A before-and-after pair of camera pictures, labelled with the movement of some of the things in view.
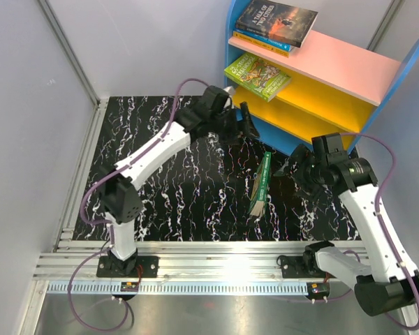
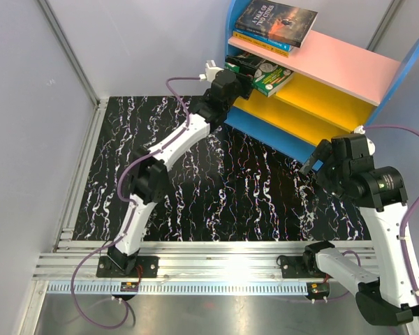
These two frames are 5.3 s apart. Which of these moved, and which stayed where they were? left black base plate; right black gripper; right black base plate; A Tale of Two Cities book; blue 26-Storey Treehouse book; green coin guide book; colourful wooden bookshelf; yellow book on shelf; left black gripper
Moved: green coin guide book; right black gripper; left black gripper
Stayed: yellow book on shelf; right black base plate; colourful wooden bookshelf; left black base plate; A Tale of Two Cities book; blue 26-Storey Treehouse book
